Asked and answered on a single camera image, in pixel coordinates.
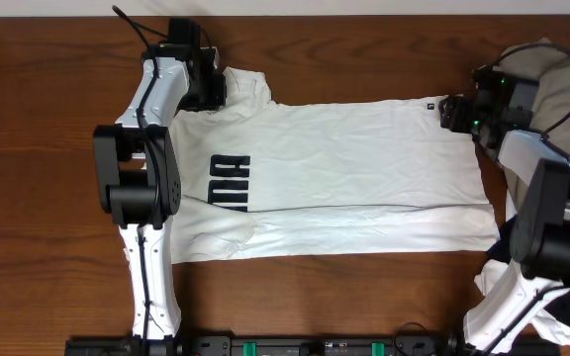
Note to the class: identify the white Puma t-shirt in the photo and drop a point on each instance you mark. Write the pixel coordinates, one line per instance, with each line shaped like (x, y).
(263, 179)

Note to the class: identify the white garment bottom right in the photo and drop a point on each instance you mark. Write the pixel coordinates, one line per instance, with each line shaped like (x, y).
(546, 325)

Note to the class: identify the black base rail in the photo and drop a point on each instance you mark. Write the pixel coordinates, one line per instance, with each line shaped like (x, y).
(224, 345)

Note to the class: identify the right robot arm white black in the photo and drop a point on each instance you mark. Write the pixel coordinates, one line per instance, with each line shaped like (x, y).
(498, 115)

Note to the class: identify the grey garment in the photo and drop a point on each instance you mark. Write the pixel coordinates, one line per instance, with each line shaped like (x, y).
(562, 109)

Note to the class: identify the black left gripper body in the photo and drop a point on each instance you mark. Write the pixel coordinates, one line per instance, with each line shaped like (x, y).
(214, 91)

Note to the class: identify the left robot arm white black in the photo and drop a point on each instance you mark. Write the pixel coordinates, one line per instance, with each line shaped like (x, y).
(138, 178)

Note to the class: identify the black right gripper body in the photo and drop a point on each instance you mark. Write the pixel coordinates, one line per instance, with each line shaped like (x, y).
(451, 115)

